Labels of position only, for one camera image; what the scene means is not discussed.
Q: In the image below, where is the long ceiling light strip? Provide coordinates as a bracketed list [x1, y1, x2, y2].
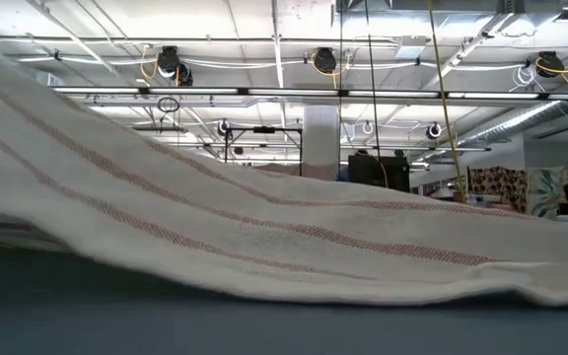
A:
[49, 86, 568, 103]

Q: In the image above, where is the thick yellow hanging cable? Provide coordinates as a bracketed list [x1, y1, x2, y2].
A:
[426, 0, 466, 204]

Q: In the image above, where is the black hanging cable loop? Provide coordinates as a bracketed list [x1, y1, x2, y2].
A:
[157, 96, 181, 113]

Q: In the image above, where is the black screen back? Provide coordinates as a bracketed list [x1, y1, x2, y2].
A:
[346, 153, 411, 194]

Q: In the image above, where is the brown patterned cloth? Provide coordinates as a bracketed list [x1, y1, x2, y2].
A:
[466, 166, 530, 214]

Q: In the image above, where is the white column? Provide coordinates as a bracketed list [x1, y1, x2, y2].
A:
[302, 105, 341, 181]

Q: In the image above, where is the pale floral cloth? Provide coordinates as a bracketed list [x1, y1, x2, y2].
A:
[527, 166, 568, 221]

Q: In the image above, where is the white red-striped towel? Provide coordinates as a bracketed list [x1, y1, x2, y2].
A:
[0, 36, 568, 307]

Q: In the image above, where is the black hanging cable with coil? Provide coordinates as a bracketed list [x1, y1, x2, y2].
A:
[364, 0, 390, 189]

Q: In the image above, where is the silver ventilation duct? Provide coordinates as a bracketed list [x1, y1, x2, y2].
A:
[454, 83, 568, 149]

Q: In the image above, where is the black gantry frame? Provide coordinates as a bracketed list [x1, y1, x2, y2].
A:
[223, 125, 304, 178]

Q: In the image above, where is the black ceiling cable reel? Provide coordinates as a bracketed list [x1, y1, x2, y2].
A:
[157, 45, 194, 88]
[534, 50, 565, 79]
[312, 46, 338, 75]

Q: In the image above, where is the white ceiling cable coil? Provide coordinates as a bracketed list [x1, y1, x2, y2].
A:
[510, 63, 540, 94]

